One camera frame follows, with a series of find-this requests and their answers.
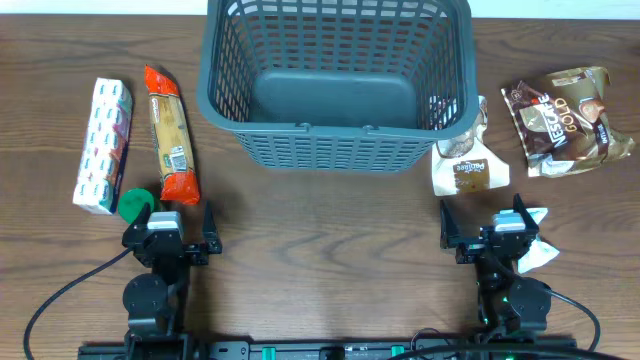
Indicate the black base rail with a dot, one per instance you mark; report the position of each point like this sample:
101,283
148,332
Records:
325,350

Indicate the spaghetti pack orange ends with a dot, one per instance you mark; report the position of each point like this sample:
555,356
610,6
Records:
171,139

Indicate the grey plastic basket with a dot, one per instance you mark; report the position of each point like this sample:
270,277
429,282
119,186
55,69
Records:
347,85

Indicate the Kleenex tissue multipack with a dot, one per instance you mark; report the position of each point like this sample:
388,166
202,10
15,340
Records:
103,157

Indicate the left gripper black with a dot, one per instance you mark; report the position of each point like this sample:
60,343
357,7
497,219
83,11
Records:
187,248

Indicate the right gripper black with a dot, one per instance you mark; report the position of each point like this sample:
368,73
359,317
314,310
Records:
476,249

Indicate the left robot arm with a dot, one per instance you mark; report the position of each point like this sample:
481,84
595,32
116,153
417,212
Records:
156,301

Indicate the green lid spice jar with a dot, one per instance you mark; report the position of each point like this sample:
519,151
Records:
132,202

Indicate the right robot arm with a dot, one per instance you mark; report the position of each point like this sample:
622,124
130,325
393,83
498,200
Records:
509,305

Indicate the dried mushroom pouch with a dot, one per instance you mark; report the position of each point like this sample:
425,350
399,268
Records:
464,164

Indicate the white teal small packet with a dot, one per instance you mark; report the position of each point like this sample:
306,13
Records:
539,252

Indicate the Nescafe Gold coffee bag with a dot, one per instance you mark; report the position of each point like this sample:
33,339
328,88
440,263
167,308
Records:
562,122

